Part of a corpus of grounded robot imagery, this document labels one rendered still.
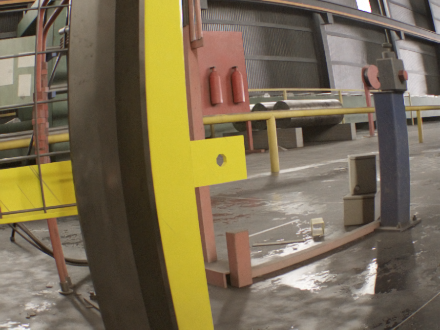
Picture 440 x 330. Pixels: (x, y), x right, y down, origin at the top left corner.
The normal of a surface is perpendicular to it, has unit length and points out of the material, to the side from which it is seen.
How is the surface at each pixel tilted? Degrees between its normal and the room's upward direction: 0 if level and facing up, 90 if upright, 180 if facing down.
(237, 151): 90
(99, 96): 90
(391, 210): 90
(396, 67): 90
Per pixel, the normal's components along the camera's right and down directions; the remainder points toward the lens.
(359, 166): -0.15, 0.07
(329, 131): -0.79, 0.11
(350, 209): -0.45, 0.09
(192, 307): 0.61, -0.02
